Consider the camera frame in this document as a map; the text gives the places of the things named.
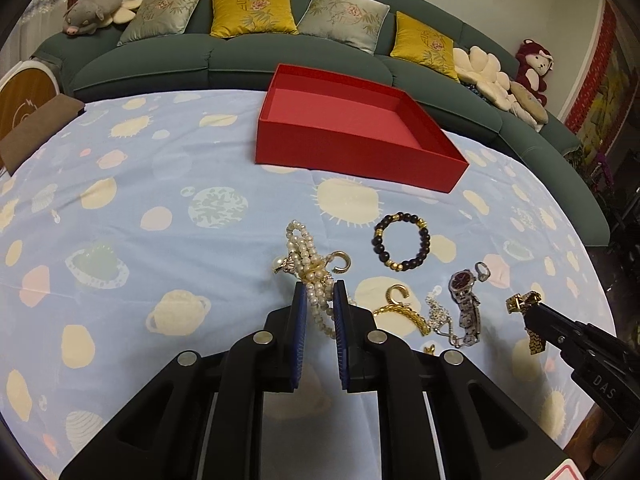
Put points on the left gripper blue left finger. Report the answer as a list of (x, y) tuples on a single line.
[(299, 312)]

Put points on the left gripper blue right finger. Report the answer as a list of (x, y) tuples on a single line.
[(340, 304)]

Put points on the gold hoop earring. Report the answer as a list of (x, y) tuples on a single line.
[(339, 261)]

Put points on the silver chain pendant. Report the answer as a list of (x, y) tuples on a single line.
[(439, 319)]

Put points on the gold wristwatch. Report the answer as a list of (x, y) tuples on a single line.
[(523, 303)]

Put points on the silver wristwatch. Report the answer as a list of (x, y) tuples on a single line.
[(461, 291)]

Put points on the red jewelry box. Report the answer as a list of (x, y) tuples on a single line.
[(320, 120)]

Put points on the blue planet print tablecloth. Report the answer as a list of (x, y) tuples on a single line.
[(145, 228)]

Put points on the brown round plush cushion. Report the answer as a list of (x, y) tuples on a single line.
[(527, 107)]

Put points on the right yellow floral cushion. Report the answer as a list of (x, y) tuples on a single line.
[(422, 45)]

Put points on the yellow floral cushion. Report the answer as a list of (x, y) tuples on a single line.
[(234, 18), (422, 45)]

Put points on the white flower shaped cushion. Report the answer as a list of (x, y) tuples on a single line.
[(483, 71)]

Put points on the right grey floral cushion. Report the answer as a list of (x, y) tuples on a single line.
[(357, 23)]

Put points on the grey floral cushion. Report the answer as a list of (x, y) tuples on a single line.
[(159, 18), (357, 23)]

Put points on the left yellow floral cushion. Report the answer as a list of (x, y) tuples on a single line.
[(234, 18)]

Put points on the red monkey plush toy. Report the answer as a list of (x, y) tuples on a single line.
[(534, 63)]

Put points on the left grey floral cushion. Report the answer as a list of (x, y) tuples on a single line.
[(159, 18)]

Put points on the green sectional sofa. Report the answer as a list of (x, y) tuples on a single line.
[(99, 67)]

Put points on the white round wooden device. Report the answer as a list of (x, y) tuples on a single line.
[(24, 88)]

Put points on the grey pig plush toy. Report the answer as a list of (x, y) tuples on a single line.
[(85, 17)]

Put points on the red wall hanging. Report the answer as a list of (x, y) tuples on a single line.
[(596, 70)]

